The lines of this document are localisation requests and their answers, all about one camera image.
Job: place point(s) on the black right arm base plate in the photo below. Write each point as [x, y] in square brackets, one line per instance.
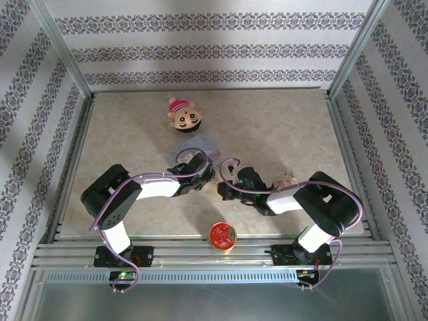
[282, 255]

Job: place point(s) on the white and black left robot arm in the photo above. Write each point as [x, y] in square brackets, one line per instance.
[113, 200]

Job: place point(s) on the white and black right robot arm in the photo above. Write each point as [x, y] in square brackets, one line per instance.
[321, 204]

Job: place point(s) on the aluminium front rail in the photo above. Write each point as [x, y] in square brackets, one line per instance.
[200, 257]

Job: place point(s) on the cartoon face toy pink hat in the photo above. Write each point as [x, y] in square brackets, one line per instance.
[185, 115]

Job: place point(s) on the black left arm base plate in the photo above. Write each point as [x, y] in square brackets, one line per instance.
[143, 255]

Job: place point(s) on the aluminium frame post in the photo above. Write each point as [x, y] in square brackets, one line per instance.
[357, 47]
[60, 50]

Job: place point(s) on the left controller board green light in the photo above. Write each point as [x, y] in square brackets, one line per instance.
[122, 275]

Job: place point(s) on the grey metal front panel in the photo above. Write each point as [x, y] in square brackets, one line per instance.
[214, 301]

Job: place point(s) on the pale blue printed box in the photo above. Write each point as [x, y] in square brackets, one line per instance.
[207, 147]

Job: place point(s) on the aluminium side rail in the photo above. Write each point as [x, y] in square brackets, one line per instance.
[78, 150]
[347, 133]

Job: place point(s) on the round red gold tin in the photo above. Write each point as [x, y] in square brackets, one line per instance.
[222, 235]

